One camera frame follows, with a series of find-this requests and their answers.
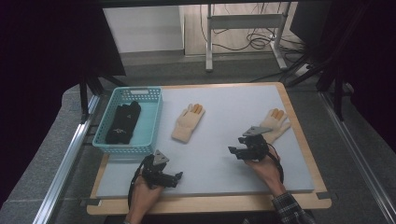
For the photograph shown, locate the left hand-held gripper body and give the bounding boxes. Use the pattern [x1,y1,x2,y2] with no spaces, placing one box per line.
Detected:
[141,149,171,189]

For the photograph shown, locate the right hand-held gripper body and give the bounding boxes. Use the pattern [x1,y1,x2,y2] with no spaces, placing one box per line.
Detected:
[238,125,273,162]

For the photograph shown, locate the cream knit glove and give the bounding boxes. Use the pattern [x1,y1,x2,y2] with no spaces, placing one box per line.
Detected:
[171,103,205,144]
[260,107,292,145]

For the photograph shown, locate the teal plastic basket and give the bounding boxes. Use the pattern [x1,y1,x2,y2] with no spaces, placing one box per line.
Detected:
[92,86,163,156]

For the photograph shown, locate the person's right hand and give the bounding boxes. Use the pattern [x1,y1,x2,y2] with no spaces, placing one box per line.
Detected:
[244,146,287,198]

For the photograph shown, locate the person's left hand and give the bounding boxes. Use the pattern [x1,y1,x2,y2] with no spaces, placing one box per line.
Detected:
[124,176,164,223]

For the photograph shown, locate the grey foam mat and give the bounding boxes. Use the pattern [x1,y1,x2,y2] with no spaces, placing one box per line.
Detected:
[96,85,315,199]

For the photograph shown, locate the white power strip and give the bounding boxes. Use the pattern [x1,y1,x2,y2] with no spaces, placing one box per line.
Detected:
[293,63,312,77]

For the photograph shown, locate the black tripod stand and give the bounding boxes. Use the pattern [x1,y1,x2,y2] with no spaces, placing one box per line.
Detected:
[286,0,354,122]
[78,68,129,124]

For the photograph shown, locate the white metal stand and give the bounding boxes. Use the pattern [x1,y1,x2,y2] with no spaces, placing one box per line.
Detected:
[205,3,289,73]

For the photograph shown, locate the white panel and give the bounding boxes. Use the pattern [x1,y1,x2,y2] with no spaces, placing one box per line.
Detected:
[102,6,185,54]

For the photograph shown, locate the dark curtain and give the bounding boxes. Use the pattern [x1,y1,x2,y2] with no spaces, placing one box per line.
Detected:
[342,0,396,153]
[0,0,125,206]

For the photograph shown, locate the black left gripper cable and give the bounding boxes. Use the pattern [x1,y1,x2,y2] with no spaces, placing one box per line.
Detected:
[127,155,148,210]

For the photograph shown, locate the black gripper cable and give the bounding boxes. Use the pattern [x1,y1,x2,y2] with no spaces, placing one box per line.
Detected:
[127,155,148,210]
[265,144,285,185]

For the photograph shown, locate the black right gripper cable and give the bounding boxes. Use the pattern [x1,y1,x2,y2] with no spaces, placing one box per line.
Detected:
[265,144,285,185]

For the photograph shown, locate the aluminium rail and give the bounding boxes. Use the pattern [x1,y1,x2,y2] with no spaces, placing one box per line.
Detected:
[320,91,396,218]
[32,94,101,224]

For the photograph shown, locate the black floor cables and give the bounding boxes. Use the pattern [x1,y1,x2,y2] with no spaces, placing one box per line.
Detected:
[199,3,309,63]

